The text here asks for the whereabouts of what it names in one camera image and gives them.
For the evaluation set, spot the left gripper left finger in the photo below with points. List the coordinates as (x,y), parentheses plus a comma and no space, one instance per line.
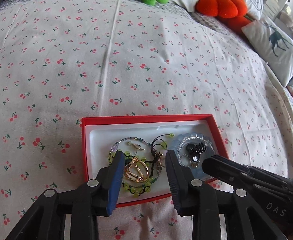
(108,192)

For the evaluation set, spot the black hair claw clip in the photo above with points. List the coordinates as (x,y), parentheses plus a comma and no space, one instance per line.
(194,151)

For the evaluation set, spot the deer print pillow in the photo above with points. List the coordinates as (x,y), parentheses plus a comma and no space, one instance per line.
(273,45)

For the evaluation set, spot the small gold earring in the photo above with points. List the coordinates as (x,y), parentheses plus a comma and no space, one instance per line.
(136,146)

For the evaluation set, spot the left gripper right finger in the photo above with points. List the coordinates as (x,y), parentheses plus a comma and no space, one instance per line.
(187,192)

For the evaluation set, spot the orange pumpkin plush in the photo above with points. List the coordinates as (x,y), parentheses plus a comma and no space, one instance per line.
(232,13)

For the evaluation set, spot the cherry print bed sheet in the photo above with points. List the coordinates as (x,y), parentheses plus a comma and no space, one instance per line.
(63,60)

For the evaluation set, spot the gold double ring bangle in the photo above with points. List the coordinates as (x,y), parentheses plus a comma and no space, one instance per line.
(136,171)

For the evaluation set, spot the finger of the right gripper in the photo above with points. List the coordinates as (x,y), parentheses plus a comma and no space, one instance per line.
(248,183)
(221,167)

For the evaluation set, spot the red jewelry box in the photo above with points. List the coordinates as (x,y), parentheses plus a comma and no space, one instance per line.
(99,133)

